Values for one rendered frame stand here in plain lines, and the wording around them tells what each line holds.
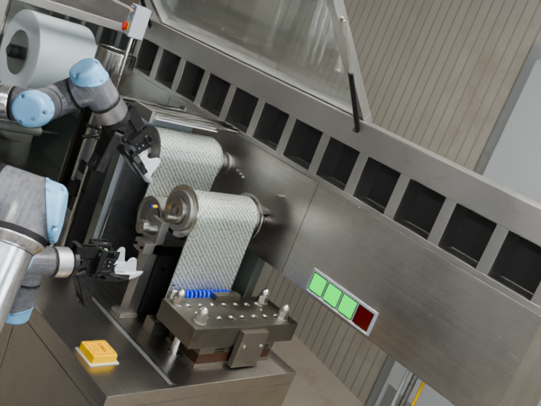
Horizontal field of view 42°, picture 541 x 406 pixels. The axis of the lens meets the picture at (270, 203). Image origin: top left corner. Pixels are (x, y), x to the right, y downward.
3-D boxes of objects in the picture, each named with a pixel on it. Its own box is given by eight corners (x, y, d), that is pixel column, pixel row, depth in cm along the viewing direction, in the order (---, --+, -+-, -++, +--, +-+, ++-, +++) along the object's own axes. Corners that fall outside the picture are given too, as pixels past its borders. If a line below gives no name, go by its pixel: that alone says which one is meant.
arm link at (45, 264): (-5, 270, 165) (5, 238, 163) (39, 271, 173) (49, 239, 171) (8, 287, 160) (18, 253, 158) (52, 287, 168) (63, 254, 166)
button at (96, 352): (78, 349, 178) (80, 341, 178) (102, 347, 183) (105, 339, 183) (91, 365, 174) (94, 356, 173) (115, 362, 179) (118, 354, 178)
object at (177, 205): (182, 193, 194) (184, 221, 193) (187, 194, 196) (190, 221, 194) (165, 200, 199) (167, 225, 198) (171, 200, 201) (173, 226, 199)
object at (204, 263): (166, 295, 200) (187, 236, 195) (227, 294, 217) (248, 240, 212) (167, 296, 199) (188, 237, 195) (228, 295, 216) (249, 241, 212)
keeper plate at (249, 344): (226, 363, 198) (240, 329, 195) (252, 361, 205) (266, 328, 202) (232, 369, 196) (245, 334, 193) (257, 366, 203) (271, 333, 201)
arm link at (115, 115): (101, 118, 163) (84, 106, 168) (109, 132, 166) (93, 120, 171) (126, 98, 165) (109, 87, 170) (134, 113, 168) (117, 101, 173)
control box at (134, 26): (117, 31, 228) (127, 0, 226) (137, 37, 232) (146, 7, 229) (122, 35, 222) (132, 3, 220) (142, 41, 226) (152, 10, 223)
